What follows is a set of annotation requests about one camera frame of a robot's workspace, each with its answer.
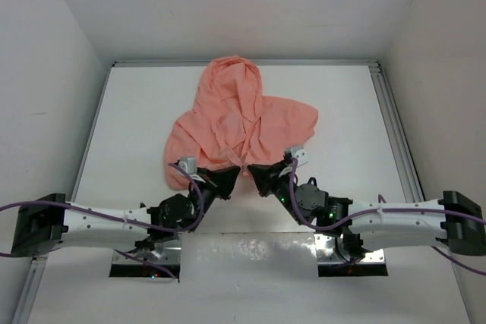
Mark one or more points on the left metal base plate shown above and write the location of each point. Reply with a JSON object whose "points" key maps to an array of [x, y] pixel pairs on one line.
{"points": [[167, 253]]}

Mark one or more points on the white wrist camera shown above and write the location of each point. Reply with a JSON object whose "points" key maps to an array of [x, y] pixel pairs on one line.
{"points": [[299, 153], [188, 164]]}

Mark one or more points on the metal base plate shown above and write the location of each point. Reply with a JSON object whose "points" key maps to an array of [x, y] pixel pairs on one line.
{"points": [[167, 253], [332, 251]]}

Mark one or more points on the pink hooded zip jacket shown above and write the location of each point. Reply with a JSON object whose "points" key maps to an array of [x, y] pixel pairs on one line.
{"points": [[232, 122]]}

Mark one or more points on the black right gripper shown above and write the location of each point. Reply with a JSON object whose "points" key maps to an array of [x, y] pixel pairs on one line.
{"points": [[267, 176]]}

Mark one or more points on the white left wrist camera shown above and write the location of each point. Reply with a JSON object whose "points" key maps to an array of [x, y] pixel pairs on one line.
{"points": [[188, 164]]}

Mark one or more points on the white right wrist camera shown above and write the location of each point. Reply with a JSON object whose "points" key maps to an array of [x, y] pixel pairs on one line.
{"points": [[299, 153]]}

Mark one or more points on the aluminium table edge rail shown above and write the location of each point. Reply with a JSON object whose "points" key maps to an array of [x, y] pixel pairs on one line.
{"points": [[249, 262]]}

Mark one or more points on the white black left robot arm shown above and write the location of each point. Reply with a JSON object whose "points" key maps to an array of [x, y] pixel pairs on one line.
{"points": [[51, 222]]}

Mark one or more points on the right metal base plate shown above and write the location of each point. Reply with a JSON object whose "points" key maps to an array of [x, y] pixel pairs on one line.
{"points": [[332, 251]]}

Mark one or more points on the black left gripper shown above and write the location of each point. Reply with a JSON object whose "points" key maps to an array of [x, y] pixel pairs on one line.
{"points": [[220, 181]]}

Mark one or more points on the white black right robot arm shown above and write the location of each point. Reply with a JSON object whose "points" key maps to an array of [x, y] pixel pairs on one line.
{"points": [[454, 221]]}

